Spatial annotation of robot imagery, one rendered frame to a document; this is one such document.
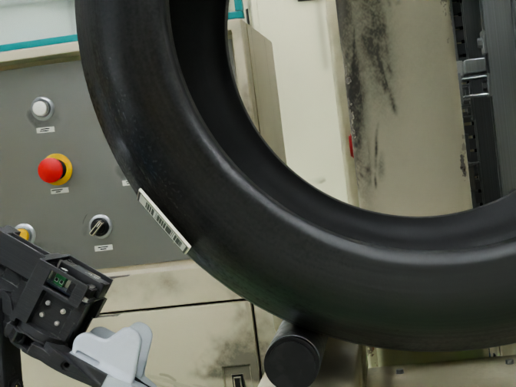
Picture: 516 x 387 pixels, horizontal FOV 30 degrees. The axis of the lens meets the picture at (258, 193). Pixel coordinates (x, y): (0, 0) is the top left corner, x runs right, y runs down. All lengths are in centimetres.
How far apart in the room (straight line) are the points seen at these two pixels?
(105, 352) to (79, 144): 74
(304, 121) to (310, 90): 14
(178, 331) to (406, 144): 56
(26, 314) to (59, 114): 74
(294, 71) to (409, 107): 314
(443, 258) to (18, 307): 38
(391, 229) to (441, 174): 14
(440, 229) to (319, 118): 328
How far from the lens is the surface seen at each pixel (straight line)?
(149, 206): 76
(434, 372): 109
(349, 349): 97
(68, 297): 89
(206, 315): 150
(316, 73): 427
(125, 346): 87
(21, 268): 90
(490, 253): 73
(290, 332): 79
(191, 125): 73
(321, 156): 426
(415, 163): 112
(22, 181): 161
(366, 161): 112
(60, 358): 87
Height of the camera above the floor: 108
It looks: 3 degrees down
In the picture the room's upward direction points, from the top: 7 degrees counter-clockwise
